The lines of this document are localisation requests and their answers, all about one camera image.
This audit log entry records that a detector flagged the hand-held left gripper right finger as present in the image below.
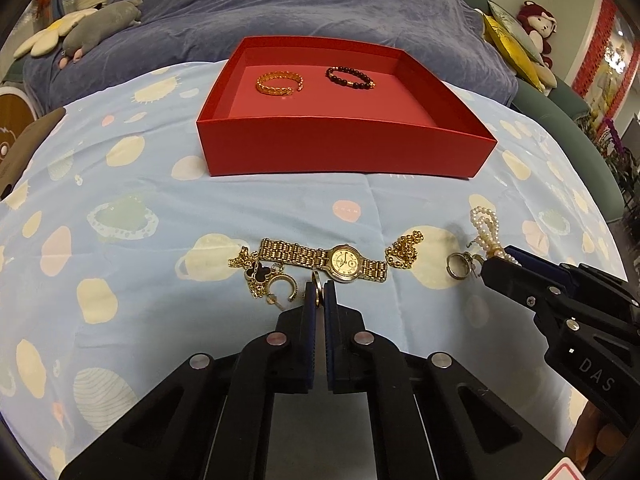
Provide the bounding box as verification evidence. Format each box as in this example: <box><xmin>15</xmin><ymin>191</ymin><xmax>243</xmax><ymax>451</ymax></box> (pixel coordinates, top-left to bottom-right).
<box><xmin>322</xmin><ymin>280</ymin><xmax>571</xmax><ymax>480</ymax></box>

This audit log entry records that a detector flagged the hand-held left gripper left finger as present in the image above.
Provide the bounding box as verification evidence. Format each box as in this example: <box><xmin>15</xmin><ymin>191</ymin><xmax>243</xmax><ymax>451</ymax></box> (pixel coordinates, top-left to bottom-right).
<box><xmin>59</xmin><ymin>280</ymin><xmax>321</xmax><ymax>480</ymax></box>

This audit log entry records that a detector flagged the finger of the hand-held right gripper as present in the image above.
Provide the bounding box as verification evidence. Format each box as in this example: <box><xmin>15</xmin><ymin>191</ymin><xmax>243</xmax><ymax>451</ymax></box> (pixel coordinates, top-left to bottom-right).
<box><xmin>517</xmin><ymin>254</ymin><xmax>640</xmax><ymax>312</ymax></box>
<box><xmin>480</xmin><ymin>245</ymin><xmax>587</xmax><ymax>322</ymax></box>

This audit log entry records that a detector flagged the gold hoop earring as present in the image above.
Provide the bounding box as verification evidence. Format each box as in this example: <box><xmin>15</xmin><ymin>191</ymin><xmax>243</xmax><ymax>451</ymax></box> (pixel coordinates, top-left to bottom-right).
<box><xmin>267</xmin><ymin>276</ymin><xmax>299</xmax><ymax>307</ymax></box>

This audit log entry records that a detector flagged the pearl bracelet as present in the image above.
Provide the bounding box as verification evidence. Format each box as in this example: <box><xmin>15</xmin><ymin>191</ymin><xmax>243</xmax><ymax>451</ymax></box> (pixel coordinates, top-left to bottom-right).
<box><xmin>470</xmin><ymin>207</ymin><xmax>518</xmax><ymax>263</ymax></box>

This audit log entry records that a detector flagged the gold wristwatch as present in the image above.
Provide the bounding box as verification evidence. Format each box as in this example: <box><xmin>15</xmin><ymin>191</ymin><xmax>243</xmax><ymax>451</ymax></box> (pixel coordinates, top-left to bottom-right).
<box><xmin>259</xmin><ymin>238</ymin><xmax>389</xmax><ymax>283</ymax></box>

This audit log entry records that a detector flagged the silver ring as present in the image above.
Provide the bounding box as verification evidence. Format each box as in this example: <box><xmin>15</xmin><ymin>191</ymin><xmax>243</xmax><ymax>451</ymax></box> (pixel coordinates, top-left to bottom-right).
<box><xmin>446</xmin><ymin>252</ymin><xmax>483</xmax><ymax>279</ymax></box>

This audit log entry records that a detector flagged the gold clover pendant necklace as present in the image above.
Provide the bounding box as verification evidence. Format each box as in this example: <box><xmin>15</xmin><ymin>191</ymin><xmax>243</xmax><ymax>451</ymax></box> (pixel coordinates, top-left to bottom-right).
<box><xmin>228</xmin><ymin>246</ymin><xmax>281</xmax><ymax>301</ymax></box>

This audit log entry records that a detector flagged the gold chain bracelet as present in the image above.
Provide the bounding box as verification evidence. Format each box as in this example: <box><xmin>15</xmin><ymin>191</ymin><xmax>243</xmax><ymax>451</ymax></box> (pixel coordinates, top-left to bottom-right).
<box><xmin>384</xmin><ymin>230</ymin><xmax>425</xmax><ymax>270</ymax></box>

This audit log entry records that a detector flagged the red cardboard box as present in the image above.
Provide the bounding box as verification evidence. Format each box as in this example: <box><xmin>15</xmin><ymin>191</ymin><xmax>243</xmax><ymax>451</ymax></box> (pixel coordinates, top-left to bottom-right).
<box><xmin>196</xmin><ymin>36</ymin><xmax>498</xmax><ymax>180</ymax></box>

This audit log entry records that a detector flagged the person's right hand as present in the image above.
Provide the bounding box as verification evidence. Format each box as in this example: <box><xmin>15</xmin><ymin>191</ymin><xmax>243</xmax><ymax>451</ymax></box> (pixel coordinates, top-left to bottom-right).
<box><xmin>566</xmin><ymin>397</ymin><xmax>621</xmax><ymax>463</ymax></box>

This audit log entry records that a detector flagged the green sofa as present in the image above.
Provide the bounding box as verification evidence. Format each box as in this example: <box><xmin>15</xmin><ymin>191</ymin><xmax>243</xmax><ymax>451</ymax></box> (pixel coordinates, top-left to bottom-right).
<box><xmin>460</xmin><ymin>0</ymin><xmax>626</xmax><ymax>221</ymax></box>

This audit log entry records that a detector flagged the purple orchid plant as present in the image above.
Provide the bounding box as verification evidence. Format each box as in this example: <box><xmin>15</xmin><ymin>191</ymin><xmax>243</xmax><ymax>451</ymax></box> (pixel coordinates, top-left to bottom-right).
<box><xmin>595</xmin><ymin>115</ymin><xmax>640</xmax><ymax>196</ymax></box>

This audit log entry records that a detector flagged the light blue planet-print cloth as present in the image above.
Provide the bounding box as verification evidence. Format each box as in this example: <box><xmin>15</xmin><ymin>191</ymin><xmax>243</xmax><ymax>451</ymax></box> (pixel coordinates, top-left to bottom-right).
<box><xmin>0</xmin><ymin>60</ymin><xmax>631</xmax><ymax>480</ymax></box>

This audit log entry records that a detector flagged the yellow shiny cushion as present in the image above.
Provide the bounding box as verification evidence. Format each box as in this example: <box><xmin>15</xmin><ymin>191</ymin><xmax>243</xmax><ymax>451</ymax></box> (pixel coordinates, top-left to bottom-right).
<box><xmin>482</xmin><ymin>12</ymin><xmax>546</xmax><ymax>92</ymax></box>

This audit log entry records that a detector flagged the red paper hanging decoration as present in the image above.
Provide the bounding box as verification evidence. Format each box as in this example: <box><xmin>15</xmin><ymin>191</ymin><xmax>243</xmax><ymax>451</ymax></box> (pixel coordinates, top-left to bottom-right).
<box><xmin>595</xmin><ymin>0</ymin><xmax>622</xmax><ymax>106</ymax></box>

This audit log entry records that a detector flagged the gold bangle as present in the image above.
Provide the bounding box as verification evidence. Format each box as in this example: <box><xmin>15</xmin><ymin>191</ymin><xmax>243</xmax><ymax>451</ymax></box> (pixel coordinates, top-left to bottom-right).
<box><xmin>256</xmin><ymin>72</ymin><xmax>305</xmax><ymax>96</ymax></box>

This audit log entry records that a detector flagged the silver grey cushion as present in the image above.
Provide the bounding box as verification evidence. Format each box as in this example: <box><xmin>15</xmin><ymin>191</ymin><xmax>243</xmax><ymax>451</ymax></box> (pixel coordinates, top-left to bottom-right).
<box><xmin>487</xmin><ymin>1</ymin><xmax>546</xmax><ymax>63</ymax></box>

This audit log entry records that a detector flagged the red monkey plush toy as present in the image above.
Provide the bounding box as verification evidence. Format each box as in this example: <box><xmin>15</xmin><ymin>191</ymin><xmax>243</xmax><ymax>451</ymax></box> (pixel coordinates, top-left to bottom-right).
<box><xmin>516</xmin><ymin>1</ymin><xmax>558</xmax><ymax>68</ymax></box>

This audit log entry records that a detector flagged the blue velvet sofa blanket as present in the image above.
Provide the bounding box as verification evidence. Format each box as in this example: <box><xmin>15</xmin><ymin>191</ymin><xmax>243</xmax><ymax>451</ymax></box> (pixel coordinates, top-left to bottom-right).
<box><xmin>22</xmin><ymin>0</ymin><xmax>518</xmax><ymax>111</ymax></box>

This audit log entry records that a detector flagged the brown flat pad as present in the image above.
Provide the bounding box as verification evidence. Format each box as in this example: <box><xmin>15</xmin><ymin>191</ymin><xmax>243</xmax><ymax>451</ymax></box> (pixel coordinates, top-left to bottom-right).
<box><xmin>0</xmin><ymin>107</ymin><xmax>67</xmax><ymax>203</ymax></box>

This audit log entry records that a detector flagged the grey plush toy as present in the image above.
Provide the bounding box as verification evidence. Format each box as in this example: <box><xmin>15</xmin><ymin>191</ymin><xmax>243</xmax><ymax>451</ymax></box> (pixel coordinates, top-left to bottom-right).
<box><xmin>60</xmin><ymin>0</ymin><xmax>143</xmax><ymax>68</ymax></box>

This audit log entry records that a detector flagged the white round wooden-faced device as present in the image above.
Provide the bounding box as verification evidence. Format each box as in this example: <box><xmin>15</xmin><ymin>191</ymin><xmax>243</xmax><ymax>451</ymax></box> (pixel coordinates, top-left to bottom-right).
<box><xmin>0</xmin><ymin>82</ymin><xmax>37</xmax><ymax>171</ymax></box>

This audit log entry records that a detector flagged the cream flower plush cushion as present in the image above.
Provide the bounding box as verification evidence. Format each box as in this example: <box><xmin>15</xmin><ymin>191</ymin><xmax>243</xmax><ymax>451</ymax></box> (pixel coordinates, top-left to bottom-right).
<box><xmin>13</xmin><ymin>8</ymin><xmax>98</xmax><ymax>58</ymax></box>

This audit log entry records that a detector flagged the dark bead bracelet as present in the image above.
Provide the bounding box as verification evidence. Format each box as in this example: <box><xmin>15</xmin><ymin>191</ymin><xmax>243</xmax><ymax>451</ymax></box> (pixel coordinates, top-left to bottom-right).
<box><xmin>325</xmin><ymin>65</ymin><xmax>375</xmax><ymax>91</ymax></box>

